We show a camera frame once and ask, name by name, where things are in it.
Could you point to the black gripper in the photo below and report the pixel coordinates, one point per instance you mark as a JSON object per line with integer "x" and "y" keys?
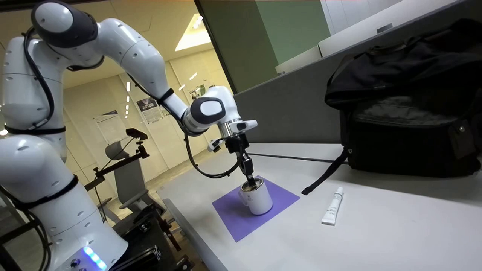
{"x": 236, "y": 144}

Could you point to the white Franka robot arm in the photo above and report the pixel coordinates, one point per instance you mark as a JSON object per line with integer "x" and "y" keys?
{"x": 45, "y": 165}

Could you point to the white mug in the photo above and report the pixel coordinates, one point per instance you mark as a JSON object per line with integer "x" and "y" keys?
{"x": 259, "y": 203}

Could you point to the purple mat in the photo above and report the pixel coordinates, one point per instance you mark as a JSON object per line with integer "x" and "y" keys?
{"x": 281, "y": 198}

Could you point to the grey partition panel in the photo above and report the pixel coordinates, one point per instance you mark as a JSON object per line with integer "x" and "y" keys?
{"x": 286, "y": 110}

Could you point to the white tube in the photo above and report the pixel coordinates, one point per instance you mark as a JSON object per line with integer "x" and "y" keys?
{"x": 333, "y": 206}

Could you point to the grey chair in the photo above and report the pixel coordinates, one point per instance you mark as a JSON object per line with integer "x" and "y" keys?
{"x": 128, "y": 177}

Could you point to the black cart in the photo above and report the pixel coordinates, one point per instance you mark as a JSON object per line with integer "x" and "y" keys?
{"x": 144, "y": 240}

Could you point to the square ceiling light panel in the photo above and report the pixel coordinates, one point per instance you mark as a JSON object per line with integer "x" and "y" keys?
{"x": 194, "y": 33}

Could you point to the black backpack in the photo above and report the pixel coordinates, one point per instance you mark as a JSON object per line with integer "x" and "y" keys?
{"x": 400, "y": 144}

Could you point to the small wall notice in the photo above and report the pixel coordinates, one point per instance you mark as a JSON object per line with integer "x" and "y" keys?
{"x": 194, "y": 93}

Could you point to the black camera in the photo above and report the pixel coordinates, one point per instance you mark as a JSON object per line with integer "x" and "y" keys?
{"x": 135, "y": 132}

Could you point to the wall poster with photo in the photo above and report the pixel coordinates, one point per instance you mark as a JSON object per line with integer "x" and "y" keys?
{"x": 146, "y": 105}

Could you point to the black camera stand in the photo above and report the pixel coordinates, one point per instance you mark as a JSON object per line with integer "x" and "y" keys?
{"x": 117, "y": 165}

